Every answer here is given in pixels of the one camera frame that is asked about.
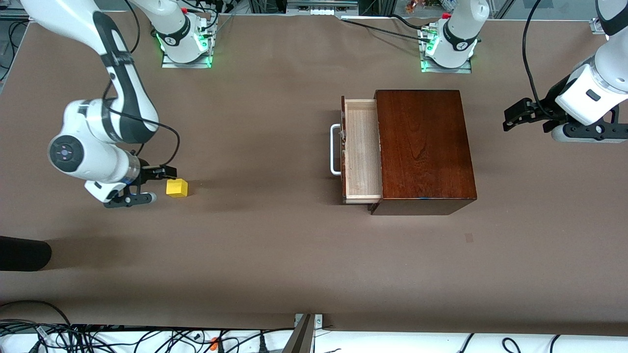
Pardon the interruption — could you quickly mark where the yellow wooden block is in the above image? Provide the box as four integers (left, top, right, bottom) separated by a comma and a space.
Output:
166, 178, 189, 198

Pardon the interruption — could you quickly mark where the wooden drawer with white handle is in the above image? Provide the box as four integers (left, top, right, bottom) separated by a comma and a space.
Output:
330, 96, 384, 205

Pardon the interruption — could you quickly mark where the dark brown wooden cabinet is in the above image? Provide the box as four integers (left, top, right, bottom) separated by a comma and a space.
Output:
369, 89, 477, 216

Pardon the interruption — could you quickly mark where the brown paper table cover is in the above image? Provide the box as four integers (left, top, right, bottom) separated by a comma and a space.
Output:
0, 10, 628, 336

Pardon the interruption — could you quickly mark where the black ribbed cylinder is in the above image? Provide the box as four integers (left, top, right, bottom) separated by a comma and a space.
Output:
0, 236, 52, 272

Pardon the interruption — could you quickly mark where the white power strip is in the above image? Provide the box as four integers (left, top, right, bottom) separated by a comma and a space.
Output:
287, 0, 359, 16

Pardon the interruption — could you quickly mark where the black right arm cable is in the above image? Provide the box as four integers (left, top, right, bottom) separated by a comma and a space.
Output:
101, 49, 181, 170

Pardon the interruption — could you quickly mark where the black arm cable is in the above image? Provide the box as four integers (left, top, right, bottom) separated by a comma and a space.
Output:
522, 0, 555, 118
101, 49, 181, 170

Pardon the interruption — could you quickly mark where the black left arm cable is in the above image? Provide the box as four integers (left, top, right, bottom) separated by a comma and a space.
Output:
522, 0, 555, 118

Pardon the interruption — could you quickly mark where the aluminium right arm base plate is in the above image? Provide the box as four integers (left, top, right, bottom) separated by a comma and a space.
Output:
161, 49, 212, 69

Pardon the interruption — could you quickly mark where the short black base cable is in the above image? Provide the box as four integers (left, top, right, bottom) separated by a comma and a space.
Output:
390, 14, 428, 32

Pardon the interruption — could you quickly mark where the black looping floor cable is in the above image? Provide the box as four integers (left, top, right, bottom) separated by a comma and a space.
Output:
0, 300, 74, 339

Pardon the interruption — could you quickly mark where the long black base cable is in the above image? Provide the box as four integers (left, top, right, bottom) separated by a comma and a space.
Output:
342, 17, 425, 42

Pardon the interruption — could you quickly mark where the aluminium post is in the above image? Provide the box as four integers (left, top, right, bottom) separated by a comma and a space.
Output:
282, 314, 315, 353

